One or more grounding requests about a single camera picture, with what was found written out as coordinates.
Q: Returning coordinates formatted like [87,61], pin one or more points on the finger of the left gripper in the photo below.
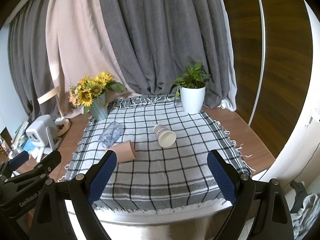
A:
[50,158]
[18,161]

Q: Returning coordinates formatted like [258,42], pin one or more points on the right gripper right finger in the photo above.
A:
[239,189]

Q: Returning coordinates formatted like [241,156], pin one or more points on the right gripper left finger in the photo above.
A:
[85,189]

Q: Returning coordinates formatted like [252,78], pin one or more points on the clear plastic cup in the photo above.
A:
[111,134]

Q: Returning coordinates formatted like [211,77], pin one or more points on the pink plastic cup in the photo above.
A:
[124,151]

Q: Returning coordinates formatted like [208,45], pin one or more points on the plaid paper cup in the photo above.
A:
[165,136]

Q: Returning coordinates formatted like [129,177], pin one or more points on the white projector device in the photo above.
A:
[42,133]

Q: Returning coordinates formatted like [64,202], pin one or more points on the crumpled grey clothes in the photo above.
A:
[305,210]

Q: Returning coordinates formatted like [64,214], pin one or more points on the light blue ribbed vase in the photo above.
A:
[99,107]

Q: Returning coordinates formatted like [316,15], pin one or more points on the sunflower bouquet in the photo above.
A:
[89,89]

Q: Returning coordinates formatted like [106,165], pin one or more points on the checkered grey white tablecloth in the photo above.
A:
[159,178]

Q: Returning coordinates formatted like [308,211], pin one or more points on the white plant pot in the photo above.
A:
[192,99]

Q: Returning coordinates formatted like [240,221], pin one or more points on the green pothos plant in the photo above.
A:
[194,77]

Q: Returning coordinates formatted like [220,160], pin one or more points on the beige curtain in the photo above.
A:
[78,45]

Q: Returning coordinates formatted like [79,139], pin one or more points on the grey curtain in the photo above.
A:
[152,41]

